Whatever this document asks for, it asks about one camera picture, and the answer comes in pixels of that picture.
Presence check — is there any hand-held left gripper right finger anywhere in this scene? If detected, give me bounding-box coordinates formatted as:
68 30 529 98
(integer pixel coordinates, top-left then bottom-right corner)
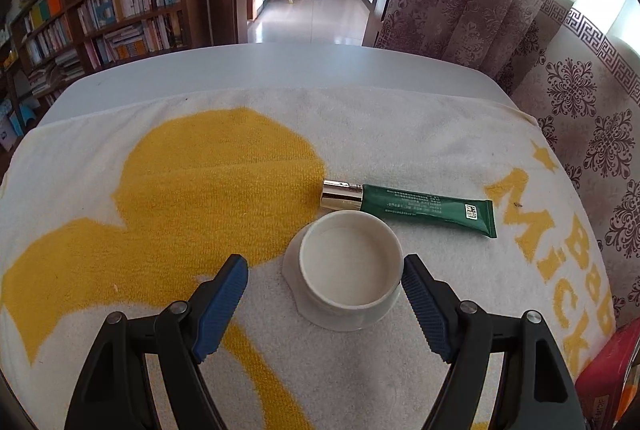
402 254 586 430

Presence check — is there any white purple patterned curtain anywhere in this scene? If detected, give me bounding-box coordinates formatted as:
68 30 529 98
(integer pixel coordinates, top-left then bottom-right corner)
510 0 640 326

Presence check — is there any red tin container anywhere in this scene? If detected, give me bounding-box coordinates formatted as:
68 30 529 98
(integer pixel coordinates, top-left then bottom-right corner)
575 317 640 430

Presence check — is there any white yellow printed towel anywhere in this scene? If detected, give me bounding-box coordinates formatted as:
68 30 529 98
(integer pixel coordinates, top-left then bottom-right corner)
0 87 618 430

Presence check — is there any green tube with gold cap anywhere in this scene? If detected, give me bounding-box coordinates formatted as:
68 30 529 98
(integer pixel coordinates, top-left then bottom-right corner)
320 179 498 239

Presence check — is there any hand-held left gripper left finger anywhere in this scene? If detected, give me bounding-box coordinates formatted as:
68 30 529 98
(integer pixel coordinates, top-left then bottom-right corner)
64 254 249 430

